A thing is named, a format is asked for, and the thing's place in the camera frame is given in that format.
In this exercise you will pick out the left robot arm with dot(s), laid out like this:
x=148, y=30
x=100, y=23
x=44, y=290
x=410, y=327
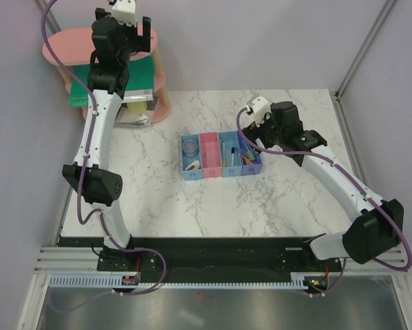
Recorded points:
x=115, y=37

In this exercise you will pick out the white cable duct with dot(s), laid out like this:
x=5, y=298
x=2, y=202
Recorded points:
x=183, y=280

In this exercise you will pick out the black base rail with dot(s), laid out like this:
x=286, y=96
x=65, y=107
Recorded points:
x=162, y=255

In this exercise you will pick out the yellow cup on shelf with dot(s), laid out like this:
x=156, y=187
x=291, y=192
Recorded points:
x=137, y=108

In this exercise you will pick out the aluminium frame post right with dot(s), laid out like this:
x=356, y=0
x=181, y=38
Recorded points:
x=371, y=37

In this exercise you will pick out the green book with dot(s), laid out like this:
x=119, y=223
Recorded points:
x=140, y=86

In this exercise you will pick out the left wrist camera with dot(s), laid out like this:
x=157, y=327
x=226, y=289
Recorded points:
x=123, y=11

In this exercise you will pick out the green eraser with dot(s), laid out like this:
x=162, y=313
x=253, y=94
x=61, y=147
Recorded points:
x=250, y=150

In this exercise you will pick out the light blue bin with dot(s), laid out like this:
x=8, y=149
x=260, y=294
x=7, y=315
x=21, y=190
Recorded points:
x=191, y=158
x=231, y=140

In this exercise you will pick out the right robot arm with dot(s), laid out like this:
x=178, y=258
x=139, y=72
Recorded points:
x=376, y=224

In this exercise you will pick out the dark blue plastic bin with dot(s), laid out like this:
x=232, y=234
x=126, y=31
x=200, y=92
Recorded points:
x=249, y=169

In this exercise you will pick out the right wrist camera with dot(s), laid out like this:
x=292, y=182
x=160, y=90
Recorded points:
x=260, y=108

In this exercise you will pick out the orange highlighter marker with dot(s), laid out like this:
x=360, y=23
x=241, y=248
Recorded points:
x=248, y=160

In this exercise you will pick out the clear round pin jar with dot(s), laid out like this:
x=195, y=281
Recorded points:
x=190, y=148

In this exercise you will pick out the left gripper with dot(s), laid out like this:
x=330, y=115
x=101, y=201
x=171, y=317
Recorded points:
x=141, y=43

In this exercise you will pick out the black white pen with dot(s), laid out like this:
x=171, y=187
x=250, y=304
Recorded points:
x=232, y=157

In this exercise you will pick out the aluminium frame post left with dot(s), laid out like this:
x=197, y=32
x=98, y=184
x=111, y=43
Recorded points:
x=51, y=23

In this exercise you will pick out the pink wooden shelf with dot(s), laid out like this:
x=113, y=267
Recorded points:
x=74, y=48

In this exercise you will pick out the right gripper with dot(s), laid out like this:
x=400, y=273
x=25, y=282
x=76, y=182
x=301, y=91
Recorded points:
x=253, y=133

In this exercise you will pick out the yellow capped pen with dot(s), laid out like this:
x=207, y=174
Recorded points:
x=223, y=153

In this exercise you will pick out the aluminium frame post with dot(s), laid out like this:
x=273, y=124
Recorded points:
x=51, y=23
x=371, y=37

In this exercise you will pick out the pink plastic bin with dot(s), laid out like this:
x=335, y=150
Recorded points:
x=210, y=154

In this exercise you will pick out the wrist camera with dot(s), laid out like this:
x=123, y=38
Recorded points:
x=123, y=11
x=260, y=108

